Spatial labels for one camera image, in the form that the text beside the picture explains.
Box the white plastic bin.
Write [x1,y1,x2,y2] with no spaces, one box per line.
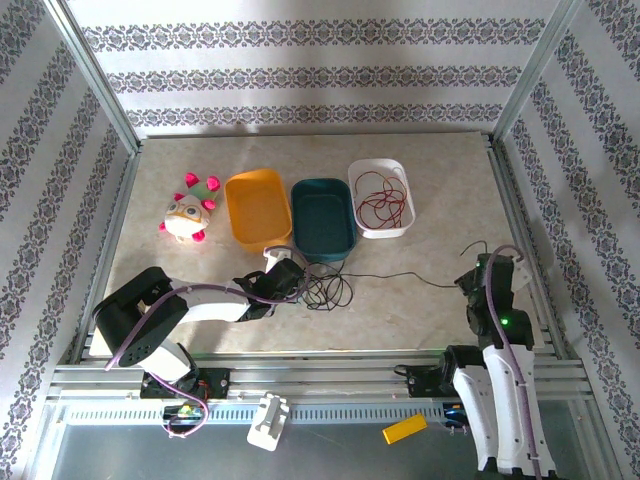
[347,158,418,240]

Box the yellow block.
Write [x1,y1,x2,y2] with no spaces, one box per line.
[382,413,429,445]

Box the aluminium frame post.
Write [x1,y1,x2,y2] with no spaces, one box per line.
[43,0,141,154]
[492,0,584,146]

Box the white pink plush toy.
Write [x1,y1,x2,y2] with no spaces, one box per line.
[158,172,222,245]

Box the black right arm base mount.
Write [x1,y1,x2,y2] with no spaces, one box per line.
[394,362,451,399]

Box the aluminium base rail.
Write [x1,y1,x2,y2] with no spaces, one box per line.
[49,349,594,401]

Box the red cable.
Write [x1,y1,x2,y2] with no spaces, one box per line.
[353,170,409,229]

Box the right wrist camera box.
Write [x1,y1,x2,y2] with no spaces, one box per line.
[509,252,532,289]

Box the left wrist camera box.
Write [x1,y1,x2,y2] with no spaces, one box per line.
[263,245,292,275]

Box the white plastic bracket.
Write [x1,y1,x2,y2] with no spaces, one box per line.
[246,392,291,452]

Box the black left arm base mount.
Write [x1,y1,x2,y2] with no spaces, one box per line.
[139,367,231,401]

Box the small circuit board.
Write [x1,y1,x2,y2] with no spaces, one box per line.
[162,403,206,422]
[442,402,469,426]

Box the orange plastic bin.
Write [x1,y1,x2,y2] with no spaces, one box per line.
[223,168,294,253]

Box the aluminium side rail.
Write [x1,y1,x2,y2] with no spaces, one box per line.
[67,142,144,364]
[484,134,571,361]

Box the perforated metal strip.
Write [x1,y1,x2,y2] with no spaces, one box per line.
[62,403,451,427]

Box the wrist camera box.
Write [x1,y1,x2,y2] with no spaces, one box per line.
[263,245,292,275]
[509,252,532,289]

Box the black cable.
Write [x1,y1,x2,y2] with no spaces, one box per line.
[299,241,490,312]

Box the teal plastic bin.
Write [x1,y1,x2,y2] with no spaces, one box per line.
[290,177,359,264]

